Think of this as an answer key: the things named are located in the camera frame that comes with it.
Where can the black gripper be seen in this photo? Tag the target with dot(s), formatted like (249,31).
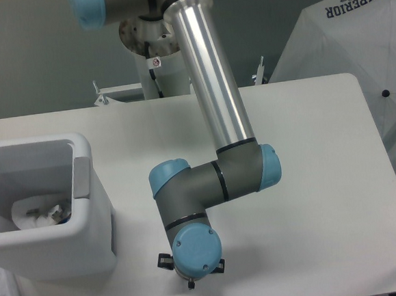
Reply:
(165,261)

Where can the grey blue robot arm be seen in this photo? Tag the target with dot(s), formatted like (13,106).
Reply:
(184,193)

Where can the white plastic trash can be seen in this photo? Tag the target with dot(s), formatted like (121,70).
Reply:
(55,164)

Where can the white umbrella with lettering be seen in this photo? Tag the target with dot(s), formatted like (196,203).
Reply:
(348,36)

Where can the white metal base bracket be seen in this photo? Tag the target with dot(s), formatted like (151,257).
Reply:
(135,91)

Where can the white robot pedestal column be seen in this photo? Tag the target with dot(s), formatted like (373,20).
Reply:
(169,71)

